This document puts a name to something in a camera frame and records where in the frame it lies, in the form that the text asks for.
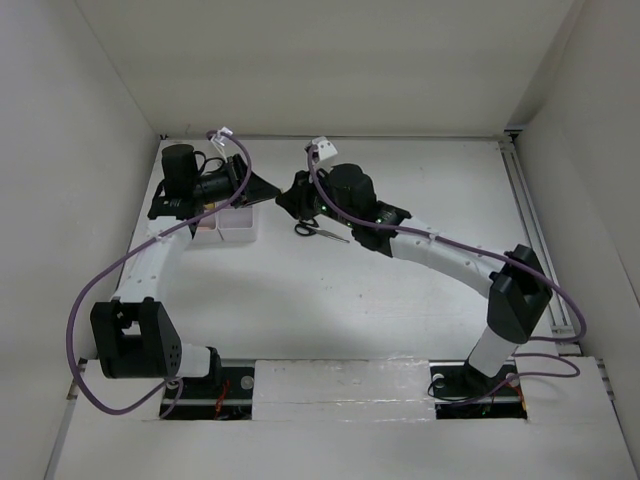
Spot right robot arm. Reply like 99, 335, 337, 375
276, 164, 552, 394

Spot black-handled scissors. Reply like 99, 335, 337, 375
294, 219, 349, 244

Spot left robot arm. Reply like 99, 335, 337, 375
90, 144, 280, 397

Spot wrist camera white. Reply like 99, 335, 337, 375
305, 136, 338, 164
205, 127, 233, 158

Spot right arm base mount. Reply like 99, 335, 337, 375
427, 360, 528, 420

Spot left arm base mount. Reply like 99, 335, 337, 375
159, 359, 256, 421

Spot aluminium rail right side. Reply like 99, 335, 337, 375
499, 130, 583, 356

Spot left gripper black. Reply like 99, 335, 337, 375
191, 155, 280, 209

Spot white six-compartment organizer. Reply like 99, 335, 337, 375
192, 206, 258, 247

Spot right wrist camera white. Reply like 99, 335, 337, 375
305, 136, 338, 164

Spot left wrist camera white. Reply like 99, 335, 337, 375
205, 127, 233, 158

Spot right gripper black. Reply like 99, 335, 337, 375
275, 164, 358, 229

